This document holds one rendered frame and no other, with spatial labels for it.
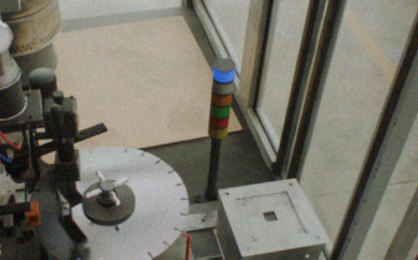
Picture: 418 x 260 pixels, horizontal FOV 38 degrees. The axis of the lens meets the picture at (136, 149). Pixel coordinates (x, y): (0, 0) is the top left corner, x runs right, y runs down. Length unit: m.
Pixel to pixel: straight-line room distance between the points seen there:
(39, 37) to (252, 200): 0.78
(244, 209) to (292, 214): 0.10
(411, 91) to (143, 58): 1.15
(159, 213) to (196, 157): 0.42
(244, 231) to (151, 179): 0.22
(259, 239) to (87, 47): 0.99
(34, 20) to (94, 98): 0.29
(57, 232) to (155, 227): 0.20
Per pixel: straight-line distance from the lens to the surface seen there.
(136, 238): 1.19
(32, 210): 1.23
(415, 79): 0.93
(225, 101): 1.29
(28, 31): 1.72
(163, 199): 1.26
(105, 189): 1.21
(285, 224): 1.31
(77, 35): 2.06
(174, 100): 1.78
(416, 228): 1.03
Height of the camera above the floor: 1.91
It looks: 45 degrees down
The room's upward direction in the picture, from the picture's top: 1 degrees counter-clockwise
